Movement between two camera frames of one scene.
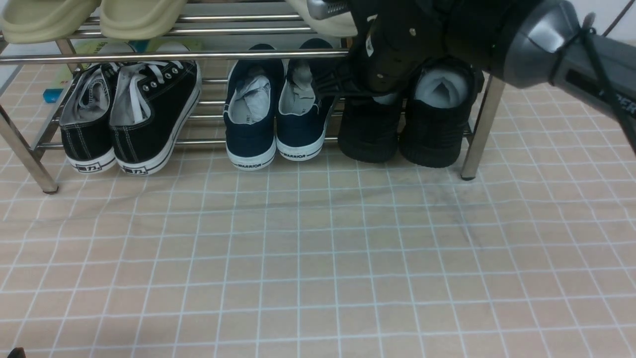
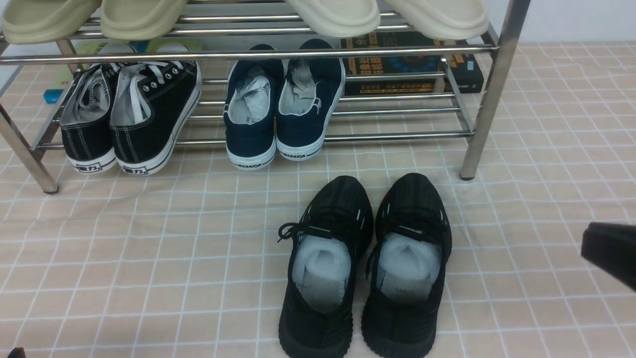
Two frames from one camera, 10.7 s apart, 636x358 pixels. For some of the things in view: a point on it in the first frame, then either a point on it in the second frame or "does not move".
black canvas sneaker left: (84, 119) does not move
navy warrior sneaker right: (305, 104) does not move
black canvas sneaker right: (152, 103) does not move
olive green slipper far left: (30, 21) does not move
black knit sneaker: (440, 92) → (405, 268)
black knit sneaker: (369, 132) → (330, 243)
